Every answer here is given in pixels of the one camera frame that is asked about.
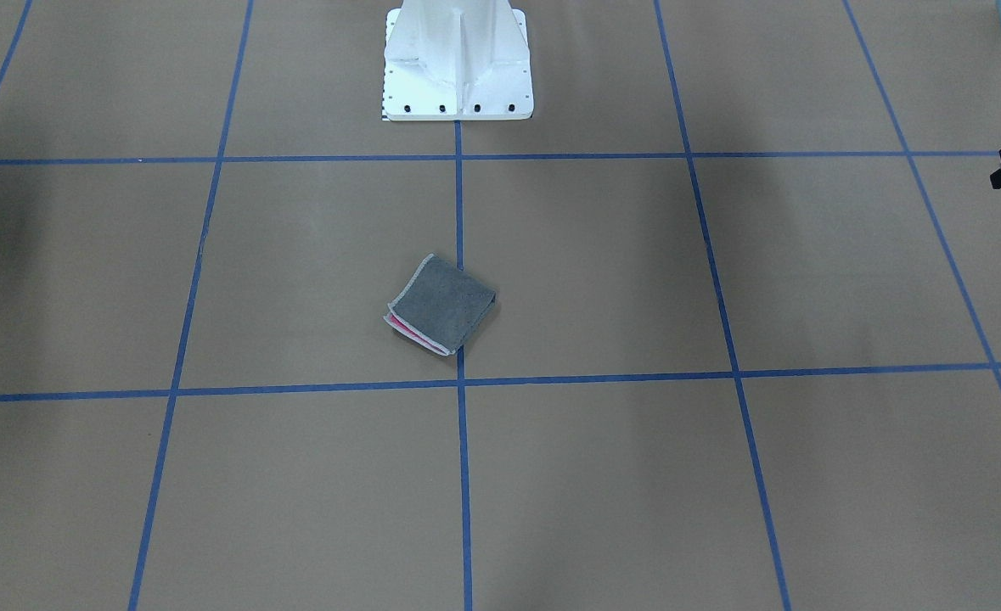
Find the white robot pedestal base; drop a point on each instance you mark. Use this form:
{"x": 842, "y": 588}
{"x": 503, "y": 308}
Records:
{"x": 457, "y": 61}

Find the pink and grey towel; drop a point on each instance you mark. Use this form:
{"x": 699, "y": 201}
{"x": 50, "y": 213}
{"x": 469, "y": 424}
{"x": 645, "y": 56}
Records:
{"x": 440, "y": 307}

